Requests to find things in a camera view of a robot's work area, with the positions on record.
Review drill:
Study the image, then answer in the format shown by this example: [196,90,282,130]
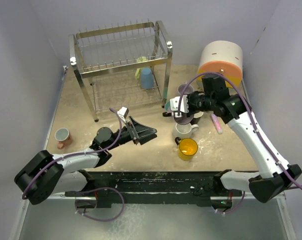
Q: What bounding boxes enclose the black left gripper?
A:
[106,116,156,151]

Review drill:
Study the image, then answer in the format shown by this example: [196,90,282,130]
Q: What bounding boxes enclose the black mug cream inside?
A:
[190,111,204,125]

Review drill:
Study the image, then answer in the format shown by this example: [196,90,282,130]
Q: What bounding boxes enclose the lilac mug black handle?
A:
[162,112,194,125]

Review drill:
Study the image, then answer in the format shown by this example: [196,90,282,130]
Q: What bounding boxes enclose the yellow mug black handle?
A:
[174,137,198,161]

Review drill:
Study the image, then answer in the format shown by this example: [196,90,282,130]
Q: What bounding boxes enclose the blue cup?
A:
[140,67,154,89]

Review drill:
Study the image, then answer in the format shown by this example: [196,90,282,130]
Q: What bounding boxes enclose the light green mug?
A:
[134,56,148,80]

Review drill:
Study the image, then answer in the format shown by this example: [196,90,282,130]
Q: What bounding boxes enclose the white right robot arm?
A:
[185,72,302,203]

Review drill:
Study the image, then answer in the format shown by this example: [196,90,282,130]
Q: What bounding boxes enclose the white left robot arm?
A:
[14,117,157,205]

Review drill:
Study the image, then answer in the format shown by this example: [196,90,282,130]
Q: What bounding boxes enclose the lilac mug near rack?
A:
[177,83,195,95]

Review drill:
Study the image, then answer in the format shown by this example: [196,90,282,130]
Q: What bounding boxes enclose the steel two-tier dish rack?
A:
[68,20,173,122]

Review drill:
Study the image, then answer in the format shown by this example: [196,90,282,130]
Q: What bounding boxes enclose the pink marker pen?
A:
[210,113,223,134]

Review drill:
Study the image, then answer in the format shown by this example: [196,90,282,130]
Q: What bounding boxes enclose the teal cup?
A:
[163,101,172,117]

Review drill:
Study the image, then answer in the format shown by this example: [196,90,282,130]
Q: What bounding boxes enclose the round cream drawer cabinet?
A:
[197,40,243,87]

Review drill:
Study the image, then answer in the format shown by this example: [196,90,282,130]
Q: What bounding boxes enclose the terracotta mug white inside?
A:
[54,128,73,150]

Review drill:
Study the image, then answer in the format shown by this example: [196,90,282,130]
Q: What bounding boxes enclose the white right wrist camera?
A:
[169,94,189,118]

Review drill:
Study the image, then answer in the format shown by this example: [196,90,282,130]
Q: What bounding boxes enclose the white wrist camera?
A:
[117,106,129,122]
[169,94,189,118]

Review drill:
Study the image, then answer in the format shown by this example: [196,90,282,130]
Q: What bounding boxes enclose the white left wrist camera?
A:
[117,106,129,122]

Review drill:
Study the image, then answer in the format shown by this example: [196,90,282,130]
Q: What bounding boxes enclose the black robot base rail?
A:
[65,171,242,208]

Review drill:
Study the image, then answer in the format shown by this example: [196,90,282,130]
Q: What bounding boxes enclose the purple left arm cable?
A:
[21,107,126,223]

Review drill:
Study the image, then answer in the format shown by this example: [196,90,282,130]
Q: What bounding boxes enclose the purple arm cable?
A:
[21,107,126,223]
[177,72,302,215]

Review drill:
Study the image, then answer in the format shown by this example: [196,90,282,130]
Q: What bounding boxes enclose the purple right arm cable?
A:
[177,72,302,215]

